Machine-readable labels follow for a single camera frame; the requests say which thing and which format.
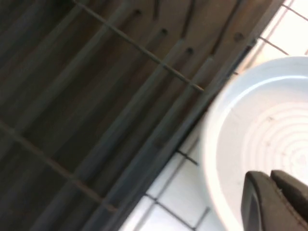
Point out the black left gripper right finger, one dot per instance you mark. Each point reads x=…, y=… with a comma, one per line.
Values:
x=293, y=192

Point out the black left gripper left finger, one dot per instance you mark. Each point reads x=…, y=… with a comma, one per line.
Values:
x=260, y=207

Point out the black plastic drip tray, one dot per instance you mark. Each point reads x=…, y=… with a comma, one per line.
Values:
x=48, y=72

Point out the pale grey round plate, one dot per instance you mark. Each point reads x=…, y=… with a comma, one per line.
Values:
x=240, y=132

